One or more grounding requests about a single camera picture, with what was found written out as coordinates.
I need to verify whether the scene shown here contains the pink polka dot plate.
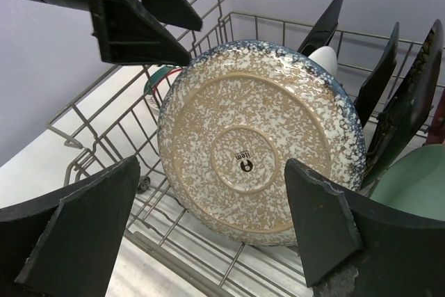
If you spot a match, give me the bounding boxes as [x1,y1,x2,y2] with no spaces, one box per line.
[425,91,445,145]

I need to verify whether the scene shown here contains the large teal red rimmed plate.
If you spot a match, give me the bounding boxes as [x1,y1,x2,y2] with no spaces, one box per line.
[309,46,338,77]

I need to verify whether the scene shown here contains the grey wire dish rack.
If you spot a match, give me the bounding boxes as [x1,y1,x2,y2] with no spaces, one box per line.
[47,0,424,296]

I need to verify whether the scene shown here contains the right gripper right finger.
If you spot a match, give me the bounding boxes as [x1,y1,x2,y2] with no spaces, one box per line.
[284,159,444,296]

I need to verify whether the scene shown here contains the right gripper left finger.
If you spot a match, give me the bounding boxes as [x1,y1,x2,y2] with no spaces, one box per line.
[1,156,140,296]

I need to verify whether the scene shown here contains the black floral square plate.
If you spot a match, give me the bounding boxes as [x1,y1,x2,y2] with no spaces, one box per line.
[360,19,444,188]

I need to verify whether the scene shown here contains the teal square plate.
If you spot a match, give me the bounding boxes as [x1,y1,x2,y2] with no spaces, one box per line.
[354,22,400,128]

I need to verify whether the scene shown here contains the cream floral square plate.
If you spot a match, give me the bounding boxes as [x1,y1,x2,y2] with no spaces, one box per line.
[298,0,343,56]

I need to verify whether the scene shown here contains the grey speckled round plate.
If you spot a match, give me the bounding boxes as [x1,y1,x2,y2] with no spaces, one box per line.
[157,40,366,246]

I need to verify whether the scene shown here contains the light green floral plate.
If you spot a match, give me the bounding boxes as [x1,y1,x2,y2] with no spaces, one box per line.
[371,144,444,220]

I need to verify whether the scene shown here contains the small teal red rimmed plate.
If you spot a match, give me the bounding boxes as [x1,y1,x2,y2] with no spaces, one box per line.
[144,65,182,111]

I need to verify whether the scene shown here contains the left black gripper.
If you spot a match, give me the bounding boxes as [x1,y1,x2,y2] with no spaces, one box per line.
[29,0,191,66]

